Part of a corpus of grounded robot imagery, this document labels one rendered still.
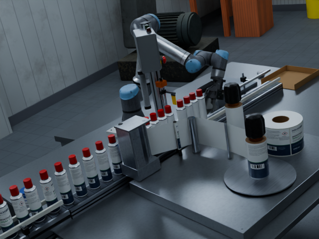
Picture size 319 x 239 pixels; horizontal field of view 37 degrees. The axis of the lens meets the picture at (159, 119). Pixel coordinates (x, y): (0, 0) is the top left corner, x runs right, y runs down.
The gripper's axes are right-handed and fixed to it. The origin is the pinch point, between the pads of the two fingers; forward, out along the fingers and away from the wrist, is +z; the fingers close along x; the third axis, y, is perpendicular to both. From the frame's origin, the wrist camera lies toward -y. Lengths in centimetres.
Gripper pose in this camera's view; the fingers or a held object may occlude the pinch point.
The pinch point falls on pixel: (206, 112)
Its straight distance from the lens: 271.1
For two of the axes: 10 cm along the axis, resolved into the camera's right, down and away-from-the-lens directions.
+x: 7.1, 1.2, 7.0
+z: -2.1, 9.8, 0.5
